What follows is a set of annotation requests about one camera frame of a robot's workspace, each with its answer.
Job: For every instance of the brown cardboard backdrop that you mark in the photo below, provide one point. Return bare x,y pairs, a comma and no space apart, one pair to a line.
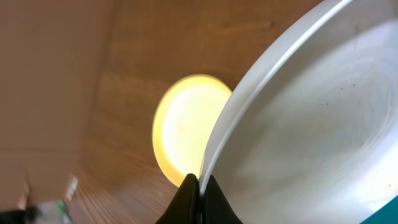
51,55

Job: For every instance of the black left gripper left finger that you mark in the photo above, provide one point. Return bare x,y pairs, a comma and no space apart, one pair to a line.
183,207

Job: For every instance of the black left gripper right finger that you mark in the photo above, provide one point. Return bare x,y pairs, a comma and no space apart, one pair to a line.
215,207

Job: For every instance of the white plate with ketchup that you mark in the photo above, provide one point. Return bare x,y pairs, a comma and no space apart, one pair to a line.
309,135

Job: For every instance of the teal plastic tray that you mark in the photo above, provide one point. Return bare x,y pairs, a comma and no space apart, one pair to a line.
388,214

